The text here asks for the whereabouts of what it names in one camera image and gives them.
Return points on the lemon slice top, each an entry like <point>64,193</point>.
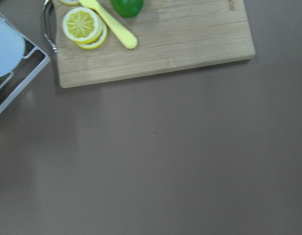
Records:
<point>82,25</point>

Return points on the bamboo cutting board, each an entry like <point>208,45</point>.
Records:
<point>172,35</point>

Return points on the yellow plastic knife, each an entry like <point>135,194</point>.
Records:
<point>122,33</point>

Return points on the pale green cup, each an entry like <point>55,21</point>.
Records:
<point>12,48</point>

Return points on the lemon slice at edge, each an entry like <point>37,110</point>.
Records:
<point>70,2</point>

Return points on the green lime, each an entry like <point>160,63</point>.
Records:
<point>127,8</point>

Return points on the chrome cutting board handle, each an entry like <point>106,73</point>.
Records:
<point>46,8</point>

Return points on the lemon slice underneath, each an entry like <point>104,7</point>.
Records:
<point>97,42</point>

